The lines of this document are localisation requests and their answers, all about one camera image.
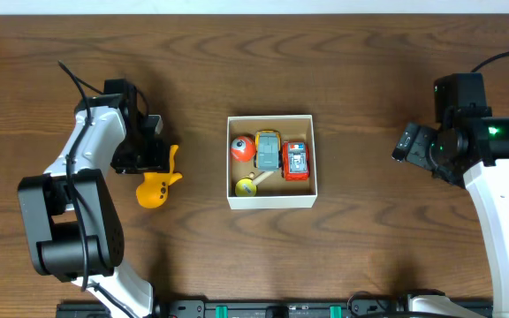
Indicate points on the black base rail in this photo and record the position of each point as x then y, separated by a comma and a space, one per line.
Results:
211, 309

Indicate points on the white cardboard box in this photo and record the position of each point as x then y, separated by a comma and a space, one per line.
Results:
273, 192

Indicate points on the orange rubber toy animal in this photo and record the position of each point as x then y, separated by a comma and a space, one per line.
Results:
153, 191

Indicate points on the orange red toy ball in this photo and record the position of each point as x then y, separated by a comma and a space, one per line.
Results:
243, 149

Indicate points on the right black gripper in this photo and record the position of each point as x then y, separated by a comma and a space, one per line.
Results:
414, 146

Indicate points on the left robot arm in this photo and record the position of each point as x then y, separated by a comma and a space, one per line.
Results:
72, 226

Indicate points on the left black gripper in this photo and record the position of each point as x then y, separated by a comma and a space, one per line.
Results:
147, 160

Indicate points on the yellow grey toy dump truck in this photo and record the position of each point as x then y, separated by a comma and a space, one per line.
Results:
268, 150

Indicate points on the white yellow pellet drum toy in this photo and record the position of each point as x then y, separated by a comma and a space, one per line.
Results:
247, 186

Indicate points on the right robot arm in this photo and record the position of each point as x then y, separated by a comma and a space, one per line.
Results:
487, 183

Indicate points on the red toy fire truck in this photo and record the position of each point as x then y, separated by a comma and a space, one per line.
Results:
295, 161

